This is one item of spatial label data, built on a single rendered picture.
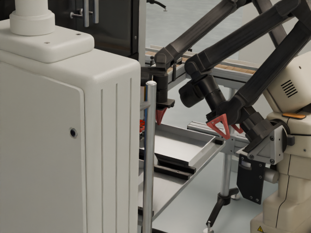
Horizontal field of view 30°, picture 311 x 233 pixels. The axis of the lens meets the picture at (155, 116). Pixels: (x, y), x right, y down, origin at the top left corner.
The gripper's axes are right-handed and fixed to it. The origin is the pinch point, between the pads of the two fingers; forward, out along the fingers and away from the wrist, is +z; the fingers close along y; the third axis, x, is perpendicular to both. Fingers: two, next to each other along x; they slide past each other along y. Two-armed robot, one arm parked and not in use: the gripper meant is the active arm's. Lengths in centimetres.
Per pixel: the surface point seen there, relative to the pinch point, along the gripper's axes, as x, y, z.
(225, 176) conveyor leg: -104, -3, 74
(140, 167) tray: 11.4, 2.5, 14.5
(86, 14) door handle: 23, 18, -44
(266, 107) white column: -160, -13, 48
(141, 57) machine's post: -27.2, 19.2, -16.2
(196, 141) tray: -19.5, -9.5, 14.4
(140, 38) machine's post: -25.9, 19.2, -24.5
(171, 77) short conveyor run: -82, 25, 11
